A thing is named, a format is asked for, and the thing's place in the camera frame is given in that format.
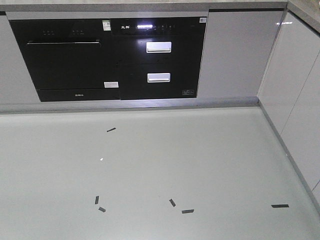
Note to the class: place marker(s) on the lower silver drawer handle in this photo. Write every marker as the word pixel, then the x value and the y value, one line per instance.
pixel 158 77

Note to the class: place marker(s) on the grey cabinet door left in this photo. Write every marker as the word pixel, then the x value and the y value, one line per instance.
pixel 16 85

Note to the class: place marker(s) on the black disinfection cabinet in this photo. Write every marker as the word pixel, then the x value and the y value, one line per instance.
pixel 133 62

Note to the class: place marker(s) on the upper silver drawer handle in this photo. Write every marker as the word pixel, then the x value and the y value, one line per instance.
pixel 158 47

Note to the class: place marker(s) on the black built-in dishwasher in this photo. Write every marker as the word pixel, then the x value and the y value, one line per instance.
pixel 68 59

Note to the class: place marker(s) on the green energy label sticker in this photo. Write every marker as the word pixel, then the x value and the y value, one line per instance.
pixel 106 25

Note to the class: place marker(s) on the grey stone countertop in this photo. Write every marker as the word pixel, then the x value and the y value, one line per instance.
pixel 308 11

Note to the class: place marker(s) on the grey cabinet door right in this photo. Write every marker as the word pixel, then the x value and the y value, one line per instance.
pixel 236 49

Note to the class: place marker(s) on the silver drawer handle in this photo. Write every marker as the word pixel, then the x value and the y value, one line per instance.
pixel 158 77
pixel 158 47

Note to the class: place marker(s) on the grey cabinet door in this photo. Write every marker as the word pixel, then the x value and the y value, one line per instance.
pixel 16 85
pixel 236 49

